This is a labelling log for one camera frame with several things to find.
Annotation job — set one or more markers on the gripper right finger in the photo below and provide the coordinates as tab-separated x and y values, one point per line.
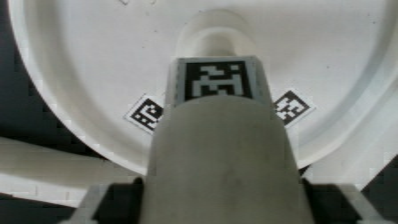
339	206

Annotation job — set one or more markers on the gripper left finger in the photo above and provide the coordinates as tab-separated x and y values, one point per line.
94	206

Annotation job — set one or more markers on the white cylindrical table leg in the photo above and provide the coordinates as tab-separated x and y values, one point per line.
222	177

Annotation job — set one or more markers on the white round table top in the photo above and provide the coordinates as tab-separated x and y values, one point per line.
97	46

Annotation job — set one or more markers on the white right fence block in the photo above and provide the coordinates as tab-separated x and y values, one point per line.
352	165

